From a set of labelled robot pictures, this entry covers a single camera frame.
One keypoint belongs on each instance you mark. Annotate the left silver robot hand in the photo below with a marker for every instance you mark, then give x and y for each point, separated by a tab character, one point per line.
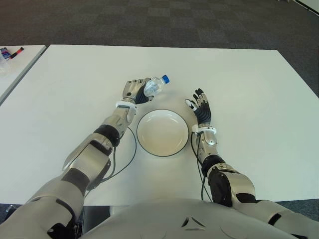
133	90

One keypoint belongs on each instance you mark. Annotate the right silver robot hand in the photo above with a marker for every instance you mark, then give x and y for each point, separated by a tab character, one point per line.
204	112

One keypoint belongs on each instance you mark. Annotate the clear water bottle blue cap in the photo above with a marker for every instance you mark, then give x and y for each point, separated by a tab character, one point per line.
154	85

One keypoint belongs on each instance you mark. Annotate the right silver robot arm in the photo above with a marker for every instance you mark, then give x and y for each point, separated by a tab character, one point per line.
236	181

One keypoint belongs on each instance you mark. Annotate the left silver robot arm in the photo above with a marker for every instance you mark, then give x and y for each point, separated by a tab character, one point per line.
84	161

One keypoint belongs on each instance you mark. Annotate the white plate black rim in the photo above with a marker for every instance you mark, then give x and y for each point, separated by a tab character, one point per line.
162	134

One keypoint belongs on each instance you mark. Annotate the grey robot torso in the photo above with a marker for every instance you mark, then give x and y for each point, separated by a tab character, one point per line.
174	219

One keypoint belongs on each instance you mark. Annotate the white side table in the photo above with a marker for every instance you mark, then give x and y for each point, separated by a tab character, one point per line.
17	72

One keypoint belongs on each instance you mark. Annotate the red black marker pen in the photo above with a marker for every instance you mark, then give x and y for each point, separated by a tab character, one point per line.
17	52

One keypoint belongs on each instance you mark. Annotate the clear plastic container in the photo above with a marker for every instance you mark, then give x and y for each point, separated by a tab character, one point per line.
4	66

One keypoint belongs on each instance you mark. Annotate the blue small packet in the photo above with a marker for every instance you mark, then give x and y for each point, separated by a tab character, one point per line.
6	52

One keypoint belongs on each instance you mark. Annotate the white board panel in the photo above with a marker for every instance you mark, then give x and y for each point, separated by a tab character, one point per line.
309	4

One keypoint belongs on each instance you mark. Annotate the black metal stand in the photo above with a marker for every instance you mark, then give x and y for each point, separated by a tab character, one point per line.
11	208

